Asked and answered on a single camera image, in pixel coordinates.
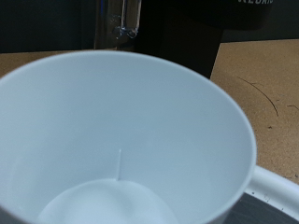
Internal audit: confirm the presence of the white plastic mug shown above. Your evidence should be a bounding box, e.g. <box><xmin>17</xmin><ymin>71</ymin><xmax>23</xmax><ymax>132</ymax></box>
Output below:
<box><xmin>0</xmin><ymin>49</ymin><xmax>258</xmax><ymax>224</ymax></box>

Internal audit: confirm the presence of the black Keurig coffee machine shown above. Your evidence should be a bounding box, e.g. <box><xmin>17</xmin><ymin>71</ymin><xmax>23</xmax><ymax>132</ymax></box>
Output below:
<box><xmin>134</xmin><ymin>0</ymin><xmax>276</xmax><ymax>80</ymax></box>

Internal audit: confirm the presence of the clear water reservoir black lid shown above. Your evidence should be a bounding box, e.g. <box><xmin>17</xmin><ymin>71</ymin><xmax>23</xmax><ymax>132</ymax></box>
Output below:
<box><xmin>93</xmin><ymin>0</ymin><xmax>143</xmax><ymax>52</ymax></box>

